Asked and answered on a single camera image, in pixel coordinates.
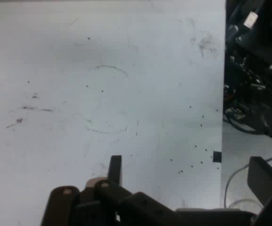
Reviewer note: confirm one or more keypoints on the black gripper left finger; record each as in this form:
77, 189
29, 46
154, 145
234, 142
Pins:
131, 207

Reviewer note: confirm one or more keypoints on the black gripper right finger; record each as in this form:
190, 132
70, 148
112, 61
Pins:
263, 179

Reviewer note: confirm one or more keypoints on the black square tape piece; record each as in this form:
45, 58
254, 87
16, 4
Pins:
217, 156

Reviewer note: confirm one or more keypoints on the white label tag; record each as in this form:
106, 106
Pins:
251, 20

